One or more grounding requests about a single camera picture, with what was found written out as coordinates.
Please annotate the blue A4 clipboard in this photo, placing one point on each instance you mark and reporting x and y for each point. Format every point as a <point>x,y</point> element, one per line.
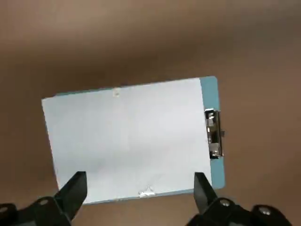
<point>211,94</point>

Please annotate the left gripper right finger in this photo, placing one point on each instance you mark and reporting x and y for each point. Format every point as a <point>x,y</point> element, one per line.
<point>216,212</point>

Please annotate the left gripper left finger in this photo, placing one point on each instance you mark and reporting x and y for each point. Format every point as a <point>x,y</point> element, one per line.
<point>58,209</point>

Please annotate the white A4 paper sheet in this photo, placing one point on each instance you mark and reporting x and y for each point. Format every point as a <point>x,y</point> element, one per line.
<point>127,141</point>

